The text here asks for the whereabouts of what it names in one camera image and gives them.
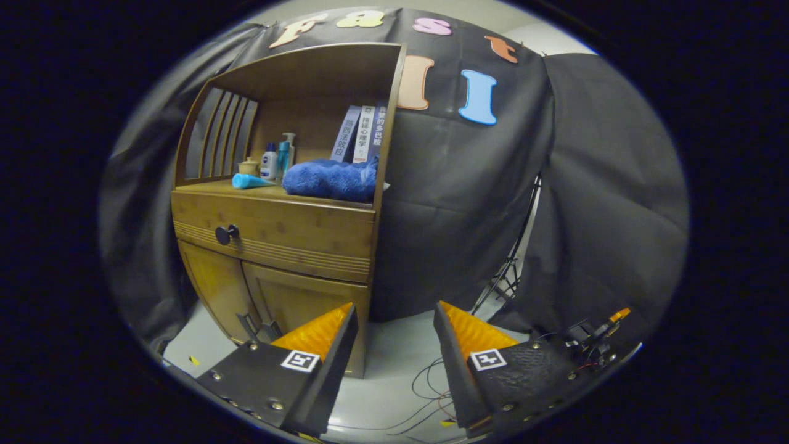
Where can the black backdrop cloth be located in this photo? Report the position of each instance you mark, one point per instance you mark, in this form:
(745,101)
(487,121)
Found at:
(462,203)

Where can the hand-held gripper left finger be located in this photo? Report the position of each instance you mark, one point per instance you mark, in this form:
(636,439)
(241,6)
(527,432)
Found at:
(333,370)

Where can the wooden cabinet door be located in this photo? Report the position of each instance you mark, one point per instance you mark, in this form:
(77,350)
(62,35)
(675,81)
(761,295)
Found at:
(216,283)
(296,296)

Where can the dark blue spine book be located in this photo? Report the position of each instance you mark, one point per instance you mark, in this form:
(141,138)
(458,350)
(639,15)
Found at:
(378,129)

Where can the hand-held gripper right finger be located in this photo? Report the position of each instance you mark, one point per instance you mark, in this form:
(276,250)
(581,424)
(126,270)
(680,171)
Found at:
(456,370)

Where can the white bottle with blue cap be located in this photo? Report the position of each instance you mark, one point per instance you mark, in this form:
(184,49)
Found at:
(269,165)

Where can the wooden cabinet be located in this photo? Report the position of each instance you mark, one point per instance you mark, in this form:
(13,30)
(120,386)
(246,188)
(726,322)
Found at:
(296,74)

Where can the black light stand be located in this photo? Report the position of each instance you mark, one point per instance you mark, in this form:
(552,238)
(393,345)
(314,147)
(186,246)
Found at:
(508,271)

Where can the blue towel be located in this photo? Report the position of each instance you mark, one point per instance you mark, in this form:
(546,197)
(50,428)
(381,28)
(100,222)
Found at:
(333,180)

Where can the wooden drawer with black knob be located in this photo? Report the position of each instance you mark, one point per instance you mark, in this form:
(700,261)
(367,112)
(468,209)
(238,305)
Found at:
(296,234)

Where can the blue and white tube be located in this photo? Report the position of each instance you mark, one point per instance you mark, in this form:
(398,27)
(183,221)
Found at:
(249,180)

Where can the black and orange device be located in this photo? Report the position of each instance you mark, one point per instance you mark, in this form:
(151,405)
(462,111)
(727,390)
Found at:
(592,336)

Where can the blue pump bottle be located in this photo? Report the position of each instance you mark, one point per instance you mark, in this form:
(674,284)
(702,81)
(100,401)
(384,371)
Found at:
(284,157)

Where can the wooden countertop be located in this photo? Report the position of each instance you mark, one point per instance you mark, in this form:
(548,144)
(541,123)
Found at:
(259,192)

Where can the grey book with white spine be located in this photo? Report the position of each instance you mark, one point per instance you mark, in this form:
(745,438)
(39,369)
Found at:
(346,132)

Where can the beige lidded teacup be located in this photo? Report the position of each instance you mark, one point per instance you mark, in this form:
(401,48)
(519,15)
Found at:
(249,167)

